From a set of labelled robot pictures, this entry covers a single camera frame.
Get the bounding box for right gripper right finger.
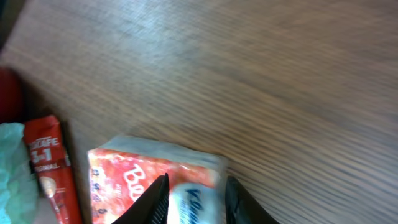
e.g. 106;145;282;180
224;175;279;224

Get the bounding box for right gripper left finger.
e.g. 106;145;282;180
113;174;170;224

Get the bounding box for red white tissue packet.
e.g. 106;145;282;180
88;136;227;224

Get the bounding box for red sachet pack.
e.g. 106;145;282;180
24;115;83;224

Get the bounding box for mint green wipes packet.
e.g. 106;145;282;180
1;123;39;224

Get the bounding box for sriracha bottle green cap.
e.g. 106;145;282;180
1;67;24;123

